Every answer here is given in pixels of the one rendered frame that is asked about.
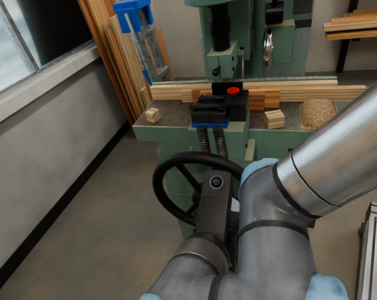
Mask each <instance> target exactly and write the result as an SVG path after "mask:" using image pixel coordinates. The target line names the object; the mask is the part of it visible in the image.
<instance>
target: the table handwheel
mask: <svg viewBox="0 0 377 300"><path fill-rule="evenodd" d="M184 164H204V165H209V166H212V167H214V170H220V169H221V170H223V171H228V172H230V173H231V175H232V176H233V177H234V178H236V179H237V180H239V181H240V182H241V176H242V173H243V171H244V170H245V169H243V168H242V167H241V166H240V165H238V164H236V163H235V162H233V161H231V160H229V159H227V158H224V157H221V156H219V155H216V154H212V153H208V152H200V151H186V152H180V153H177V154H173V155H171V156H169V157H167V158H165V159H164V160H162V162H160V163H159V165H158V166H157V167H156V168H155V170H154V173H153V176H152V187H153V190H154V193H155V195H156V197H157V199H158V200H159V202H160V204H161V205H162V206H163V207H164V208H165V209H166V210H167V211H168V212H169V213H171V214H172V215H173V216H175V217H176V218H178V219H180V220H181V221H183V222H185V223H187V224H190V225H192V226H195V227H196V224H194V216H193V215H191V214H192V213H193V212H194V211H195V210H196V209H197V207H198V206H199V205H200V200H201V192H202V184H203V180H202V182H201V183H198V182H197V181H196V180H195V178H194V177H193V176H192V175H191V174H190V172H189V171H188V170H187V169H186V167H185V166H184ZM175 166H176V167H177V168H178V170H179V171H180V172H181V173H182V174H183V175H184V176H185V177H186V179H187V180H188V182H189V183H190V184H191V185H192V187H193V188H194V189H195V190H194V192H193V195H192V198H191V199H192V202H193V205H192V206H191V207H190V208H189V210H187V212H185V211H184V210H182V209H180V208H179V207H178V206H176V205H175V204H174V203H173V202H172V201H171V200H170V198H169V197H168V196H167V194H166V193H165V191H164V188H163V177H164V175H165V173H166V172H167V171H168V170H169V169H171V168H173V167H175Z"/></svg>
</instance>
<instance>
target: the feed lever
mask: <svg viewBox="0 0 377 300"><path fill-rule="evenodd" d="M283 6H284V2H283V1H278V0H272V2H269V3H267V4H266V25H270V24H281V23H282V22H283Z"/></svg>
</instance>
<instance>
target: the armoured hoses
mask: <svg viewBox="0 0 377 300"><path fill-rule="evenodd" d="M212 130H213V136H214V138H215V143H216V148H217V153H218V155H219V156H221V157H224V158H227V159H228V155H227V154H228V153H227V150H226V145H225V139H224V133H223V126H221V125H218V126H214V127H213V129H212ZM197 134H198V138H199V141H200V147H201V152H208V153H211V150H210V144H209V140H208V131H207V126H206V125H199V126H198V127H197ZM204 167H205V171H207V170H214V167H212V166H209V165H204ZM232 197H233V198H235V194H234V190H233V194H232Z"/></svg>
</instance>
